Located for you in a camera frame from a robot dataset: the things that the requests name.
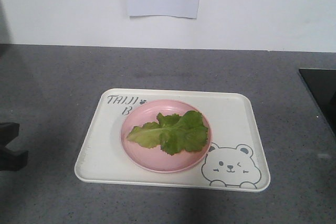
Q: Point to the cream bear serving tray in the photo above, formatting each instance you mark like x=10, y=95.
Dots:
x=235, y=160

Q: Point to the black induction cooktop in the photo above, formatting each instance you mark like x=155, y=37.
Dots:
x=321, y=84

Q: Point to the green lettuce leaf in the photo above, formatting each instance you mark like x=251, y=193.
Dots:
x=173, y=133

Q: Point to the pink round plate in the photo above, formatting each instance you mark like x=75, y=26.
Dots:
x=154, y=159

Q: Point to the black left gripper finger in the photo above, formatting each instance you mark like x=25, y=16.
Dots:
x=13, y=160
x=8, y=131

